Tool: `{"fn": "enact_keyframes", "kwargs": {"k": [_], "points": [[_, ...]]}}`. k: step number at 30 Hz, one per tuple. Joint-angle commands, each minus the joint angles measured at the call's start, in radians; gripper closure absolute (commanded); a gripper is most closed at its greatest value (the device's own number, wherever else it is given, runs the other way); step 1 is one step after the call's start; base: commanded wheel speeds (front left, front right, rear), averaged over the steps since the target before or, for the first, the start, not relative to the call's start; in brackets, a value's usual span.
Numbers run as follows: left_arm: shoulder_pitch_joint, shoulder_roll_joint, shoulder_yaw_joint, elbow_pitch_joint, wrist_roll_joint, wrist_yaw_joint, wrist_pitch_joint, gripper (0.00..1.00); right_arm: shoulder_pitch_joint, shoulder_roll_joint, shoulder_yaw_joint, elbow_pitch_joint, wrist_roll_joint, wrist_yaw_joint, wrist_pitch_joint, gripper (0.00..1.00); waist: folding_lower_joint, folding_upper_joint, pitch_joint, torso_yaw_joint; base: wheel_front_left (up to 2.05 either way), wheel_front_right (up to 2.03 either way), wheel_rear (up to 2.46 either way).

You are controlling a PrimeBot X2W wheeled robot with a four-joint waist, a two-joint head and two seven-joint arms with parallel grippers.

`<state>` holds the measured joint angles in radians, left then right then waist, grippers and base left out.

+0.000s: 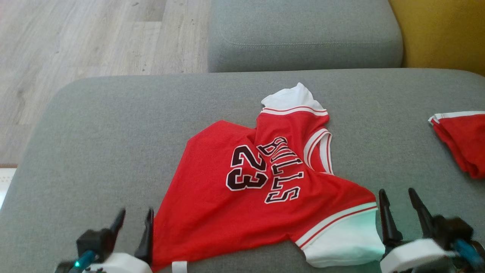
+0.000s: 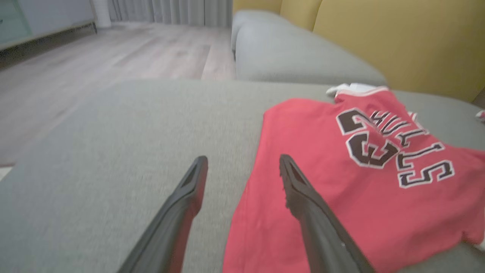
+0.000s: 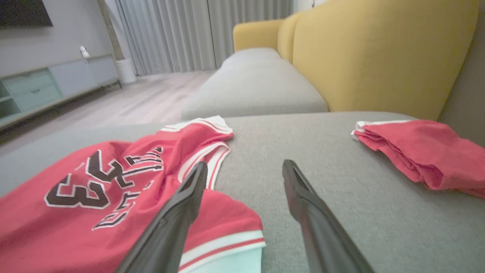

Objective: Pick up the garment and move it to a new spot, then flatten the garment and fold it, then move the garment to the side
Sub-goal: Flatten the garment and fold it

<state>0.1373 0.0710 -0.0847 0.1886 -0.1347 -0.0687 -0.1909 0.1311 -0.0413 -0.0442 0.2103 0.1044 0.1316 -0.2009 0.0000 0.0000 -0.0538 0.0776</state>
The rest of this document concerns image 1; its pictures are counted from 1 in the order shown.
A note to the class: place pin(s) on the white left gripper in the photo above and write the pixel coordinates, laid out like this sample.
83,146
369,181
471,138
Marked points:
121,264

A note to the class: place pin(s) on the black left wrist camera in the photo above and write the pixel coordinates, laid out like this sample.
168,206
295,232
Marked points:
93,240

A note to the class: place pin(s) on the white floor mat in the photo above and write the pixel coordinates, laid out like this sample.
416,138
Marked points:
5,185

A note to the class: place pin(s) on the red Bulls 23 jersey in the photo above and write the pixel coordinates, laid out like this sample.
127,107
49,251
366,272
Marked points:
212,197

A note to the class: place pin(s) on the small grey sofa cushion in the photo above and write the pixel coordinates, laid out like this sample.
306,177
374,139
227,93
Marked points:
303,34

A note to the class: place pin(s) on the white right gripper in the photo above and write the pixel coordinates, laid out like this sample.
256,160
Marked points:
413,257

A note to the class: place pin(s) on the yellow sofa cushion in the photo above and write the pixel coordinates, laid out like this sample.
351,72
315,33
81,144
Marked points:
443,34

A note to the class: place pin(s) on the red shorts with white trim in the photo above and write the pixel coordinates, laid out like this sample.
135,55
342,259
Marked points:
466,140

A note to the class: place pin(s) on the large grey sofa seat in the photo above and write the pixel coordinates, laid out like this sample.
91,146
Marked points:
113,132

